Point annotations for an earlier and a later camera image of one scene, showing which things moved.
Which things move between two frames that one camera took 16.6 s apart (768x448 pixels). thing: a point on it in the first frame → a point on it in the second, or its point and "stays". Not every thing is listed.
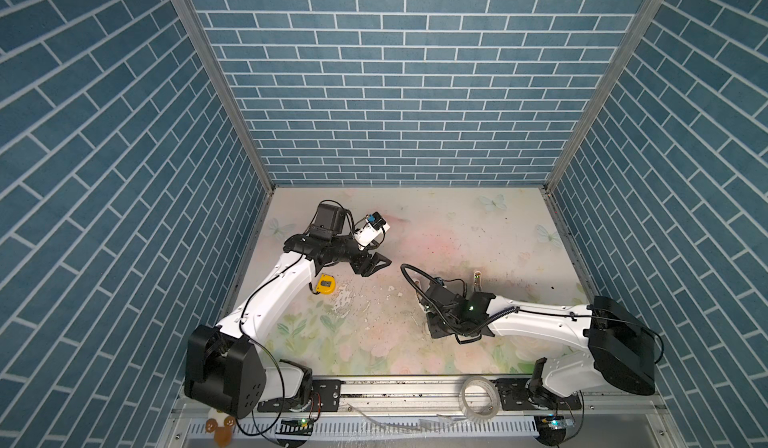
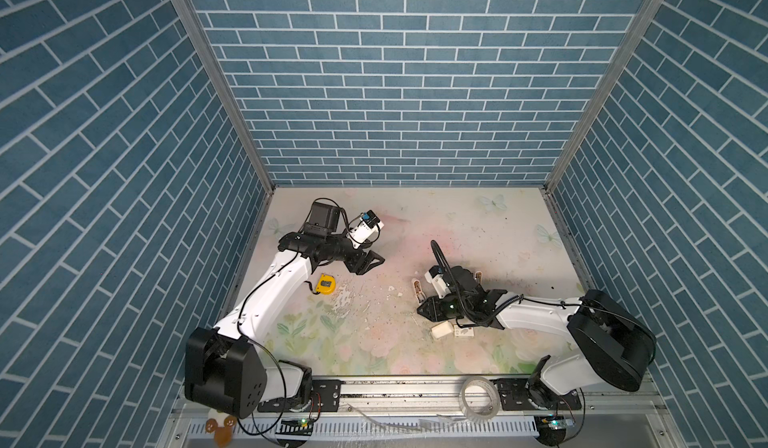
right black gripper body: [438, 328] → [455, 309]
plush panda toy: [220, 423] stays
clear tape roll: [493, 392] stays
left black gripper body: [344, 250] stays
